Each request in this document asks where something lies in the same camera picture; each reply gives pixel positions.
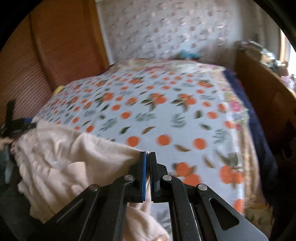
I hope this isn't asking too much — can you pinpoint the orange print white sheet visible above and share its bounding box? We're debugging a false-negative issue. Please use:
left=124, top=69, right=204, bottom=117
left=34, top=66, right=246, bottom=241

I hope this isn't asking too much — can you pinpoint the floral quilt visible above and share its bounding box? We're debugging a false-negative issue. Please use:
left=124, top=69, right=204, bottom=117
left=107, top=59, right=274, bottom=236

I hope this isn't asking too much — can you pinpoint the clutter pile on cabinet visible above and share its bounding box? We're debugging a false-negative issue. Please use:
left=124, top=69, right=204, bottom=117
left=238, top=40, right=288, bottom=76

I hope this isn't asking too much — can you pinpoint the wooden wardrobe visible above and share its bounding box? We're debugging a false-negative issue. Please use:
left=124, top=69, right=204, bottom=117
left=1, top=1, right=109, bottom=122

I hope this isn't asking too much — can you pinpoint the cream beige garment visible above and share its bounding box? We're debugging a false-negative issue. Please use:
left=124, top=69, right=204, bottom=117
left=10, top=120, right=171, bottom=241

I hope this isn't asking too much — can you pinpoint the circle pattern sheer curtain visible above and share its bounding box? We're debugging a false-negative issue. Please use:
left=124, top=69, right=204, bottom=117
left=96, top=0, right=256, bottom=68

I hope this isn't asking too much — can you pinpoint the wooden sideboard cabinet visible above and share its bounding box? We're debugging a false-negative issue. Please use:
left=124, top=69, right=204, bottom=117
left=235, top=50, right=295, bottom=142

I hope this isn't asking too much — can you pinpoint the navy blue blanket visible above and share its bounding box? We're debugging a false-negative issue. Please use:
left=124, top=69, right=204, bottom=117
left=224, top=69, right=278, bottom=183

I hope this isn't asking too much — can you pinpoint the yellow cloth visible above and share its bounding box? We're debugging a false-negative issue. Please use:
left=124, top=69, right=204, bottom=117
left=53, top=85, right=64, bottom=96

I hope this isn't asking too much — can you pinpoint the blue item on box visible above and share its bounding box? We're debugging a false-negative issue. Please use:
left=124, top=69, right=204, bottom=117
left=179, top=50, right=200, bottom=60

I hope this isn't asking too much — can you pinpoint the left hand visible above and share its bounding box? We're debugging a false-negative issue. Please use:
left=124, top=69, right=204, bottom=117
left=0, top=137, right=16, bottom=154

